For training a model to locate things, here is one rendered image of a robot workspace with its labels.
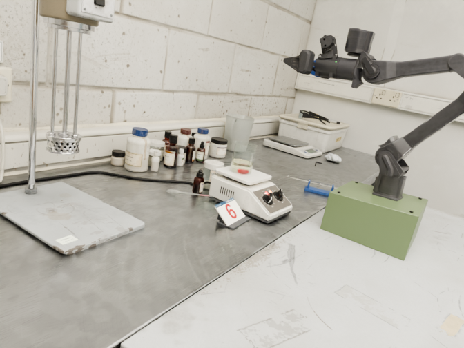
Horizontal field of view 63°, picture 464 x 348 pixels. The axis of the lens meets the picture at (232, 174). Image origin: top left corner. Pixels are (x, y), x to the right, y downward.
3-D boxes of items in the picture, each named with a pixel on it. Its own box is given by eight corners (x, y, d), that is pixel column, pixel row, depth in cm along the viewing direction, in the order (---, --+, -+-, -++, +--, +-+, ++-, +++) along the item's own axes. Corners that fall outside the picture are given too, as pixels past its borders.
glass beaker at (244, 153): (236, 168, 110) (242, 139, 107) (255, 174, 107) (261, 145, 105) (223, 171, 104) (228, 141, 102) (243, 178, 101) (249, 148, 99)
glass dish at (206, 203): (199, 201, 103) (201, 193, 103) (219, 206, 102) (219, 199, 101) (191, 206, 98) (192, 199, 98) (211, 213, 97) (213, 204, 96)
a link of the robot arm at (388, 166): (407, 176, 101) (413, 152, 100) (400, 180, 94) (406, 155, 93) (382, 170, 105) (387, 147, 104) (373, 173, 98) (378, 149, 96)
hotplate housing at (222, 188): (291, 214, 106) (297, 187, 104) (267, 225, 95) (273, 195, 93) (228, 188, 118) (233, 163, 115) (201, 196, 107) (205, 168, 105)
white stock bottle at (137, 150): (137, 164, 125) (141, 125, 121) (152, 170, 121) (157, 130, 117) (119, 166, 119) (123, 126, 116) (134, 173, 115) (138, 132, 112)
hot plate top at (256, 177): (273, 179, 107) (273, 176, 107) (249, 186, 98) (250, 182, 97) (238, 166, 114) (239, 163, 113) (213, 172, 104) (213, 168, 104)
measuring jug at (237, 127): (241, 157, 160) (248, 121, 156) (213, 150, 163) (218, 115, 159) (252, 149, 177) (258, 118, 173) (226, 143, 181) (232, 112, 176)
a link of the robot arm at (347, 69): (364, 90, 104) (373, 55, 102) (358, 88, 100) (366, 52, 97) (340, 86, 108) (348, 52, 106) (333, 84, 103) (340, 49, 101)
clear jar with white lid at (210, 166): (196, 184, 116) (200, 159, 114) (213, 183, 120) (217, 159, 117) (207, 191, 111) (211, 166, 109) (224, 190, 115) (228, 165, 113)
